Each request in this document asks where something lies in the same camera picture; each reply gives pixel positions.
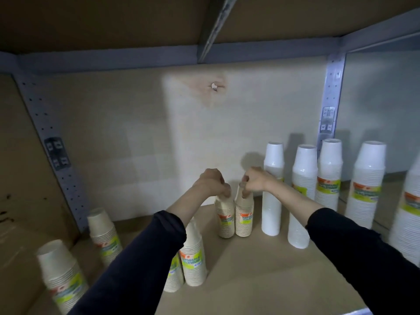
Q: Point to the person's right hand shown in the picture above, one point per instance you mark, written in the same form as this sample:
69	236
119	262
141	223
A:
261	182

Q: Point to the person's left hand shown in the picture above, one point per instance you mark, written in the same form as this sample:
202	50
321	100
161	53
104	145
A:
211	183

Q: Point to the white cup stack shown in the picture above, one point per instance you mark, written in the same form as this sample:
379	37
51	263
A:
329	186
366	193
304	167
408	223
272	213

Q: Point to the white metal shelf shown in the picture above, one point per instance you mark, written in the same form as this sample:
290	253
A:
262	285

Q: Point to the person's left forearm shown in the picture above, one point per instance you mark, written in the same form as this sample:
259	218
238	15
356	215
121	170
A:
137	269

